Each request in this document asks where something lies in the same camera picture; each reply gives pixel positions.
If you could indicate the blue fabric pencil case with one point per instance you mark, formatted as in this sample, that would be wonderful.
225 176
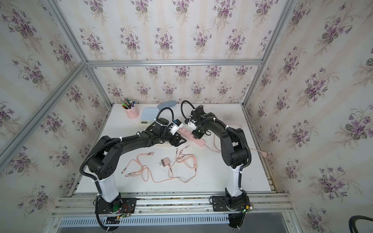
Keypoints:
168 104

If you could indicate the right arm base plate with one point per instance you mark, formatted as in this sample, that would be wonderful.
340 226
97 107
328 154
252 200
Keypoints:
226 203

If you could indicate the pink power strip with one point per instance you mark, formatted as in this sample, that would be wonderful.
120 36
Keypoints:
187 134

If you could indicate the pink charger adapter with prongs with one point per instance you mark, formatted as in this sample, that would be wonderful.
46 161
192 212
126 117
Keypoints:
165 162

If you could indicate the aluminium rail frame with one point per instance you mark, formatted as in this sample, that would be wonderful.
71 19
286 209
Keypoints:
176 204

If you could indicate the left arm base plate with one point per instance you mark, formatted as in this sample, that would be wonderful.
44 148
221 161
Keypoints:
122 206

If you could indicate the pink pen holder cup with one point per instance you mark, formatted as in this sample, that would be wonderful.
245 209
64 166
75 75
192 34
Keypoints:
132 113

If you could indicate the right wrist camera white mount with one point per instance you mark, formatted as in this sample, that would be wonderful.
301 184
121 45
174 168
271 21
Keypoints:
191 124

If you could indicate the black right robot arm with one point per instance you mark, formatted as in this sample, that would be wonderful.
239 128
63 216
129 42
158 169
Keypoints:
233 146

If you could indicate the coloured pens bundle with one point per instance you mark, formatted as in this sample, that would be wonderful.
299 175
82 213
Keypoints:
127 103

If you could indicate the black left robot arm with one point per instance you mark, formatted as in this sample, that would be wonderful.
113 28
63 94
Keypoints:
102 161

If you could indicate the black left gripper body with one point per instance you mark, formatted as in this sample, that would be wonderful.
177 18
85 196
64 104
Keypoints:
173 140

